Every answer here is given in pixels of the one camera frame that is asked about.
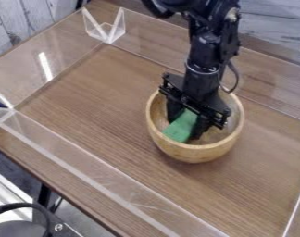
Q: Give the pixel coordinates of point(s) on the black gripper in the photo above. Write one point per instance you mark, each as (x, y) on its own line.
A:
(196, 92)

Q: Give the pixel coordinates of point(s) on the green rectangular block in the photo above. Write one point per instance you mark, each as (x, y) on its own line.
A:
(179, 131)

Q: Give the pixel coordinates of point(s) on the brown wooden bowl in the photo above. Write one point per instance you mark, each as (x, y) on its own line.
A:
(215, 143)

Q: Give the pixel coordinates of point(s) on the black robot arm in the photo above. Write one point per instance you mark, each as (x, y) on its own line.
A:
(214, 29)

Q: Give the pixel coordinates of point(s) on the black table leg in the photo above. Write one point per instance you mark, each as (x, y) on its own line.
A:
(45, 195)

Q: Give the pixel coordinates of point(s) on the clear acrylic tray wall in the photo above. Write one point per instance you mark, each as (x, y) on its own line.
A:
(75, 88)

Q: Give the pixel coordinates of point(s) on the grey metal base plate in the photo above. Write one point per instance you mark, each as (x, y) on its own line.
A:
(32, 224)

